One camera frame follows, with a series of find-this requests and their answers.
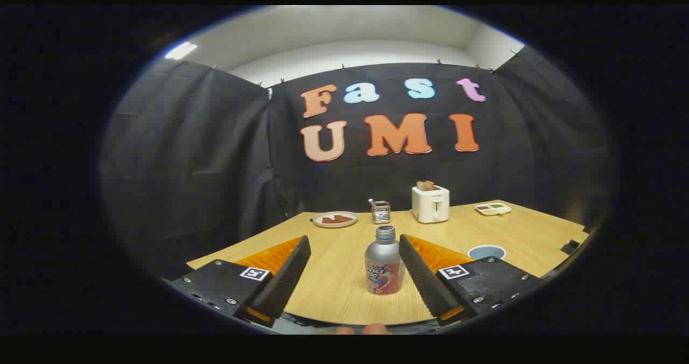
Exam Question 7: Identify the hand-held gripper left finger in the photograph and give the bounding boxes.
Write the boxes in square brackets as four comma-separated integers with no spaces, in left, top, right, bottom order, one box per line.
[171,235,312,328]

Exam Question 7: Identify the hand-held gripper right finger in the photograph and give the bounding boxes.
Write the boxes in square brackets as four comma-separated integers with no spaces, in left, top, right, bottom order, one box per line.
[398,234,545,327]

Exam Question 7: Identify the silver juice bottle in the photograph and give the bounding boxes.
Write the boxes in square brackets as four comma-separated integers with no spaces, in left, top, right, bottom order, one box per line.
[364,225,406,295]

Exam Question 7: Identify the white cup blue inside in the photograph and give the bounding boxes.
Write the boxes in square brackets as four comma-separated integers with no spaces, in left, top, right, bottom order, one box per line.
[467,244,507,261]

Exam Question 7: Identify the wooden table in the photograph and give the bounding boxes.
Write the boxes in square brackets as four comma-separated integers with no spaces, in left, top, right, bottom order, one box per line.
[186,200,590,327]

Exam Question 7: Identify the white plate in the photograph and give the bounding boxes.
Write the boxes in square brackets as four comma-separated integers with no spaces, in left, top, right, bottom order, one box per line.
[312,211,358,228]

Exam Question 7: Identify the white toaster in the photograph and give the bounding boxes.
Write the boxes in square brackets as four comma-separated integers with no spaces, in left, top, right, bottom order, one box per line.
[412,185,451,224]

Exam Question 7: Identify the small white divided tray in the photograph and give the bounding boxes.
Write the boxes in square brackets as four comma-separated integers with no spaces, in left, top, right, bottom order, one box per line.
[475,202,512,216]

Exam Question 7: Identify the black backdrop cloth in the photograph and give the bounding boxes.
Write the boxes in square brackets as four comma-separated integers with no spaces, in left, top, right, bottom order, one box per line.
[100,46,617,281]

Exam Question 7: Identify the ceiling light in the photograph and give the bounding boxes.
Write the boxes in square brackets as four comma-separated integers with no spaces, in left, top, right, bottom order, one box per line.
[164,42,199,60]

